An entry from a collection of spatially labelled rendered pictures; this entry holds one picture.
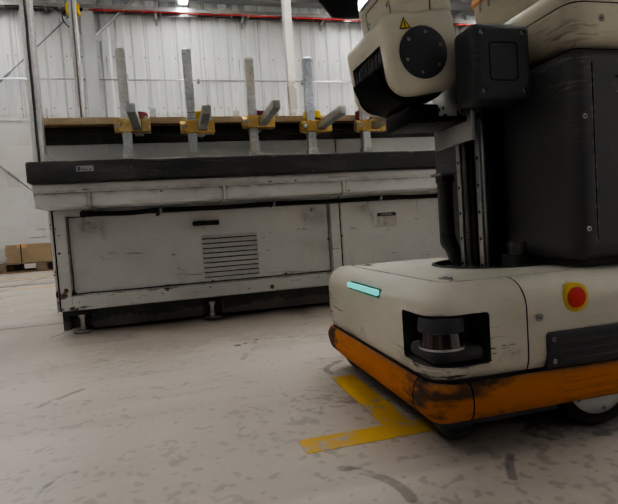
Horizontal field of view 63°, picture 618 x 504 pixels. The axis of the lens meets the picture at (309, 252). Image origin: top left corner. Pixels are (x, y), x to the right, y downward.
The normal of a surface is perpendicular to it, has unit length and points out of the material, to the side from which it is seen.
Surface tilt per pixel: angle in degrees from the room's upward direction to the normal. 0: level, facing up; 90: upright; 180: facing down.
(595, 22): 90
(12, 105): 90
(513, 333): 90
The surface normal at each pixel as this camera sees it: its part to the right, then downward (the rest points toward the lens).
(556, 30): -0.97, 0.07
